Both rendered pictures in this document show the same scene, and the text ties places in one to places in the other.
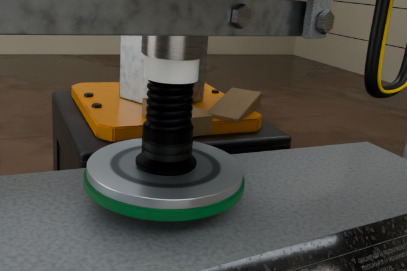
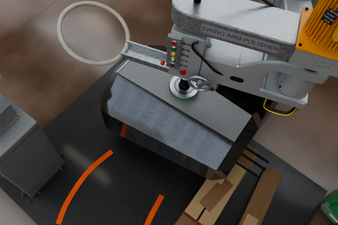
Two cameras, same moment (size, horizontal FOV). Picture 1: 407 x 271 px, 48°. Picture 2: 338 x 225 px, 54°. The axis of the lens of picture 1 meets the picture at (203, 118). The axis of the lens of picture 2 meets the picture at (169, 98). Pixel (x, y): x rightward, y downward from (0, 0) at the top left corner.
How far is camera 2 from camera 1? 205 cm
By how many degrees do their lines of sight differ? 60
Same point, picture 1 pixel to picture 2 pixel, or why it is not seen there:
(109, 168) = (175, 79)
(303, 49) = not seen: outside the picture
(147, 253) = (167, 95)
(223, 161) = (192, 92)
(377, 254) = (196, 125)
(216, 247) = (175, 102)
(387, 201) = (213, 123)
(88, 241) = (165, 87)
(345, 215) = (200, 117)
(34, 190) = not seen: hidden behind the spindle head
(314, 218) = (195, 113)
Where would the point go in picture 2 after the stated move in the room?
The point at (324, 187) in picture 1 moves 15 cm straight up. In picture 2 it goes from (210, 111) to (214, 101)
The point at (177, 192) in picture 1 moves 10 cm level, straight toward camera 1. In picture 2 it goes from (175, 92) to (162, 97)
